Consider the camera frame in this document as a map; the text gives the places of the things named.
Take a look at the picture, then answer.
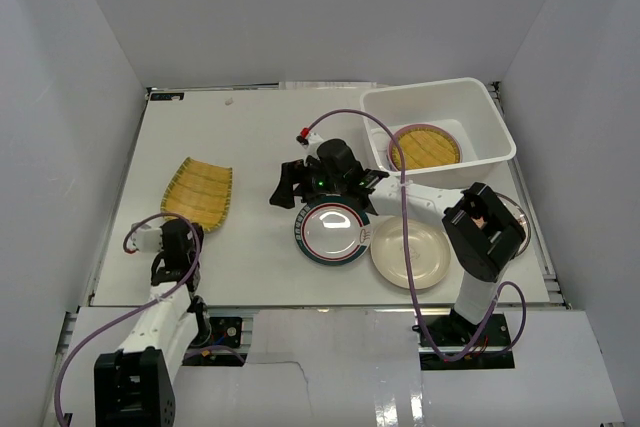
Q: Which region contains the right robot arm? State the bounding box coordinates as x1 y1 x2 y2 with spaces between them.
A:
269 134 526 346

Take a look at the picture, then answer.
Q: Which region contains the black label sticker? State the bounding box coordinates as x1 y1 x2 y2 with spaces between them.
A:
149 92 184 101

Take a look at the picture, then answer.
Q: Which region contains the white plate green red rim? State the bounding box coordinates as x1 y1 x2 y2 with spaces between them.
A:
293 195 373 267

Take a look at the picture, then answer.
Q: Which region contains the fan-shaped bamboo pattern plate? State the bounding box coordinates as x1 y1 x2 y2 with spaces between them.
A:
160 157 233 233

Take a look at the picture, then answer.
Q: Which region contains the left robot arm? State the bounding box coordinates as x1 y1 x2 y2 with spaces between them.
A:
93 217 212 426

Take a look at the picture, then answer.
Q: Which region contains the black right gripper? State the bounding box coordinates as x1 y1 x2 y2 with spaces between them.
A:
270 156 346 209

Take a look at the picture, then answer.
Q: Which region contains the pink round plate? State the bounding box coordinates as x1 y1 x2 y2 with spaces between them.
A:
387 122 462 172

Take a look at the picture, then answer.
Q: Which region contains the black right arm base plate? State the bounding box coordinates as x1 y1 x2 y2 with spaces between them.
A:
424 313 511 350

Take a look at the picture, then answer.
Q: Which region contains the white plate orange sun pattern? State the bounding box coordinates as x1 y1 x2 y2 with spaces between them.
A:
496 192 532 257

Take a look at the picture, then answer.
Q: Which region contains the white plastic bin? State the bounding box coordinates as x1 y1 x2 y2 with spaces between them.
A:
360 78 516 188

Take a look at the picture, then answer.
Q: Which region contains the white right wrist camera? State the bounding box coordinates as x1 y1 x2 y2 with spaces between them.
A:
296 128 325 156

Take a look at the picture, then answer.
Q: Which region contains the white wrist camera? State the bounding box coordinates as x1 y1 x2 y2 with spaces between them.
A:
130 222 162 253
296 128 325 156

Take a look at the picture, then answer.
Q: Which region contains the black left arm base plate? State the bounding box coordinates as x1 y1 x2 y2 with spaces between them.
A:
204 316 243 349

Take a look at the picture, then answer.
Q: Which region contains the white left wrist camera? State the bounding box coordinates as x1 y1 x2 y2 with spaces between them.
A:
130 222 162 253

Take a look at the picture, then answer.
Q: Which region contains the cream round plate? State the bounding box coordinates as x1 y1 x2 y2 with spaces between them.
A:
370 217 451 291

